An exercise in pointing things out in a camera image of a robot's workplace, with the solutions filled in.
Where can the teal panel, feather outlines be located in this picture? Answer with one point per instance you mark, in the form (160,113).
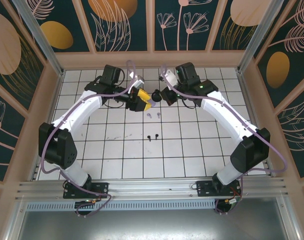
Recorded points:
(299,135)

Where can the teal panel, small orange oval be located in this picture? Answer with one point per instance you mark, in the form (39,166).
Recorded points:
(76,20)

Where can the teal panel, pink flowers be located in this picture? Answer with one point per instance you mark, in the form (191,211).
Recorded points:
(206,37)

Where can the teal panel, single flower outline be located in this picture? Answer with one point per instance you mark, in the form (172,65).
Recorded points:
(6,140)

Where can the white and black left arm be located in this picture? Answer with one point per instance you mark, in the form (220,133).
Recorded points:
(74,112)

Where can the black earbud charging case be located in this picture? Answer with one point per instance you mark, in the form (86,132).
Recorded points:
(156,96)

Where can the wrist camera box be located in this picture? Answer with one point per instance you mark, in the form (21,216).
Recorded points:
(170,77)
(139,81)

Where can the teal panel, orange circle, leaves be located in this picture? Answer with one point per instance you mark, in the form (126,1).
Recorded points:
(136,30)

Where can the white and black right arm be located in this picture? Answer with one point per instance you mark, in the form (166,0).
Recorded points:
(229,115)

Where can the aluminium frame post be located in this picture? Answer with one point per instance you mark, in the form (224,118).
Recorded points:
(15,222)
(259,37)
(290,220)
(38,37)

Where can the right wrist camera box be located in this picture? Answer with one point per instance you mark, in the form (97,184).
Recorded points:
(170,77)

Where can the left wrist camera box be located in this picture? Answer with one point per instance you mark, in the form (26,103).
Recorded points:
(139,81)

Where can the teal panel, orange oval, feathers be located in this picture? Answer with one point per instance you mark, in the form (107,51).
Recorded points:
(292,30)

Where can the teal panel, beige circle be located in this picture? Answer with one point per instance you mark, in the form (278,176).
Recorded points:
(229,37)

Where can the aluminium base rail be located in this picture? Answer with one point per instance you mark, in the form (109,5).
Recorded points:
(151,187)

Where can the aluminium table edge rail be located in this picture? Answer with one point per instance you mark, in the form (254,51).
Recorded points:
(55,96)
(246,96)

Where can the teal panel, large beige oval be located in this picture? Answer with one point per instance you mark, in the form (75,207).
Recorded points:
(6,37)

